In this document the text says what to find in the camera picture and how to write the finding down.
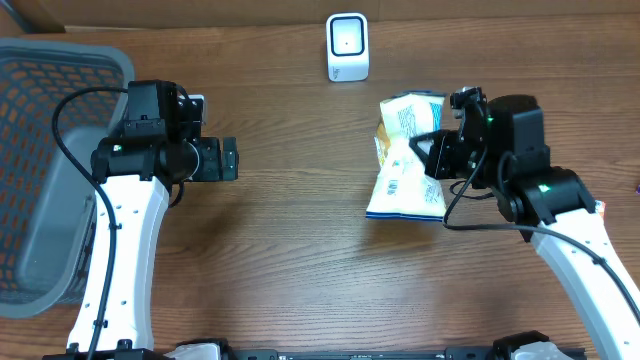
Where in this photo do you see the white barcode scanner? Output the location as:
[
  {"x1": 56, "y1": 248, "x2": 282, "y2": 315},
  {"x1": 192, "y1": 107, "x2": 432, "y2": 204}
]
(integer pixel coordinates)
[{"x1": 326, "y1": 12, "x2": 370, "y2": 82}]

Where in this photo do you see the grey plastic shopping basket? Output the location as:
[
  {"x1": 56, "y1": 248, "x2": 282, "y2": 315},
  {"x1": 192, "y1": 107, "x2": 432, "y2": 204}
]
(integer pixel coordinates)
[{"x1": 1, "y1": 38, "x2": 135, "y2": 318}]

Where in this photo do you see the small orange tissue pack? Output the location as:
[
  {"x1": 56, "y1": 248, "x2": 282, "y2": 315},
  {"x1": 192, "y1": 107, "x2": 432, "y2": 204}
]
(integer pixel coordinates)
[{"x1": 595, "y1": 200, "x2": 606, "y2": 218}]

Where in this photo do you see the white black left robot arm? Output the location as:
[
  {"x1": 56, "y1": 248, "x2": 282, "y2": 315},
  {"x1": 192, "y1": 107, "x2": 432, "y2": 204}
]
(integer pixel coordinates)
[{"x1": 51, "y1": 80, "x2": 239, "y2": 359}]

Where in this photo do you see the yellow snack bag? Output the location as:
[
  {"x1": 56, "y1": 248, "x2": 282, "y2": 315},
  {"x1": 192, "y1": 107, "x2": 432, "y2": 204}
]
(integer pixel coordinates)
[{"x1": 366, "y1": 90, "x2": 446, "y2": 222}]

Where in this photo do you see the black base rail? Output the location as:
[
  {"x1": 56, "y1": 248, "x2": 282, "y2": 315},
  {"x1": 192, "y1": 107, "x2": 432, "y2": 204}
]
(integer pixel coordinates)
[{"x1": 174, "y1": 329, "x2": 586, "y2": 360}]

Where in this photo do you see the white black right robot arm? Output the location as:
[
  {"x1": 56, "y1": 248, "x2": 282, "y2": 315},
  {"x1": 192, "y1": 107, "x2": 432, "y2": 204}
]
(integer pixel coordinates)
[{"x1": 409, "y1": 87, "x2": 639, "y2": 359}]

